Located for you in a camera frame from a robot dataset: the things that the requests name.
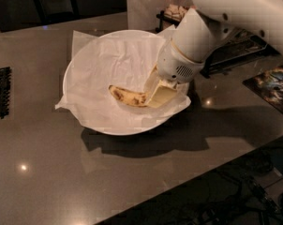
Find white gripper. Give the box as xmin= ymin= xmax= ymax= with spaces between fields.
xmin=144 ymin=40 xmax=204 ymax=108

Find white bowl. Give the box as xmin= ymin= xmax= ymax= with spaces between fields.
xmin=62 ymin=29 xmax=190 ymax=137

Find black cables on floor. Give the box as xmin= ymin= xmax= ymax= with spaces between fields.
xmin=166 ymin=169 xmax=283 ymax=225

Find colourful printed mat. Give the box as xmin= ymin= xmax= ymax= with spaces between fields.
xmin=243 ymin=65 xmax=283 ymax=114

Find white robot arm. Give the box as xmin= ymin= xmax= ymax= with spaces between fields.
xmin=145 ymin=0 xmax=283 ymax=108

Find dark appliance in background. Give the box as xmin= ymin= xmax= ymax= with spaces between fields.
xmin=34 ymin=0 xmax=79 ymax=24

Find black wire snack rack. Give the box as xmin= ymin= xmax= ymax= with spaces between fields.
xmin=165 ymin=8 xmax=276 ymax=77

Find black mesh mat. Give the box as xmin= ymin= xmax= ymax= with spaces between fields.
xmin=0 ymin=67 xmax=11 ymax=119

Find spotted yellow banana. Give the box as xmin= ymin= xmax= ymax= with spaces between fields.
xmin=109 ymin=85 xmax=148 ymax=107

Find white paper liner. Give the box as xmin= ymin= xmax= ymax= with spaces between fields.
xmin=54 ymin=24 xmax=192 ymax=128

